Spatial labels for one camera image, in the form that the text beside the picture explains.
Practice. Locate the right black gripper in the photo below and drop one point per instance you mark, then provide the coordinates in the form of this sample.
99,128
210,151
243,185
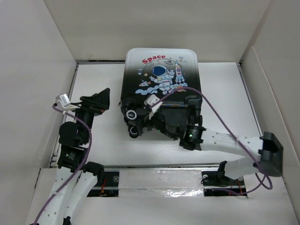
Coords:
146,120

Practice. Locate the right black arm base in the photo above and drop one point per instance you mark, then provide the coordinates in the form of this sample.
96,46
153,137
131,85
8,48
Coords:
215,184

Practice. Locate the black suitcase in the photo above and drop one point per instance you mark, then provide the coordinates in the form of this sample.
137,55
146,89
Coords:
164,72

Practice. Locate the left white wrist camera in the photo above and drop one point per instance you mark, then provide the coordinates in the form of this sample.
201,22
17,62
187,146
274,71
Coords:
63,103

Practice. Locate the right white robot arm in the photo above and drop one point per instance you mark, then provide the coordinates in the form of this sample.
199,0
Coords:
257,154

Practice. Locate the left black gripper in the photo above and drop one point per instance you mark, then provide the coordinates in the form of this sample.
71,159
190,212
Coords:
97,103

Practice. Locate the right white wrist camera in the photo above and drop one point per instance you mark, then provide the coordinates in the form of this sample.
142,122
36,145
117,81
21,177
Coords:
154,103

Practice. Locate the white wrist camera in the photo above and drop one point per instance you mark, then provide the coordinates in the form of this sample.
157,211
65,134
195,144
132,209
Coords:
154,103
63,103

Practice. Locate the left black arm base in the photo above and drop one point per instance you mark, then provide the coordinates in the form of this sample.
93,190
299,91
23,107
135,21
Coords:
107,186

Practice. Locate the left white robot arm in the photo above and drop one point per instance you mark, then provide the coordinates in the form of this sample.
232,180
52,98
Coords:
75,175

